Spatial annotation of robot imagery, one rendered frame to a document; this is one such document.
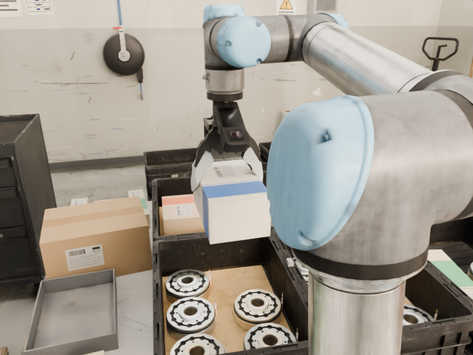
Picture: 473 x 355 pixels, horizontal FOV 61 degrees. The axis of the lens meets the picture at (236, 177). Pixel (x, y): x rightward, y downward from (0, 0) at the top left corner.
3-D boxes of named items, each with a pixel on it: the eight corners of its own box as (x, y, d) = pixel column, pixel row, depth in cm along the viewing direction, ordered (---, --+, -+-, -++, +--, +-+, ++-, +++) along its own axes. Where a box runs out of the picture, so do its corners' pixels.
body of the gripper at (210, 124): (237, 141, 88) (237, 86, 83) (248, 153, 80) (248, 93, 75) (203, 144, 86) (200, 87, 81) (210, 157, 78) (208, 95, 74)
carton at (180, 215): (205, 239, 118) (205, 216, 115) (165, 243, 116) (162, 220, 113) (200, 214, 133) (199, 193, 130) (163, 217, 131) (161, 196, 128)
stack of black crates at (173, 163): (204, 205, 292) (202, 146, 275) (212, 225, 266) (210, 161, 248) (148, 211, 283) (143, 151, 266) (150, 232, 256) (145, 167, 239)
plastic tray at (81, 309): (118, 349, 96) (116, 332, 94) (27, 368, 91) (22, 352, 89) (116, 282, 120) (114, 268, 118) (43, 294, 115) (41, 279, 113)
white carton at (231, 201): (270, 236, 78) (272, 194, 75) (210, 244, 75) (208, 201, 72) (243, 194, 96) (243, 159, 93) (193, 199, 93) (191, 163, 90)
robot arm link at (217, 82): (249, 70, 74) (205, 71, 72) (248, 94, 75) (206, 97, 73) (238, 65, 80) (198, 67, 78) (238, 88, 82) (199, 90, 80)
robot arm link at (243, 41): (294, 13, 60) (269, 13, 70) (222, 16, 58) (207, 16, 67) (293, 67, 63) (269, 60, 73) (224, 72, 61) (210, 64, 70)
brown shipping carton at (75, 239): (49, 290, 116) (39, 243, 110) (53, 251, 135) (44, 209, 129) (153, 269, 126) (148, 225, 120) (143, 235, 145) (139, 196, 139)
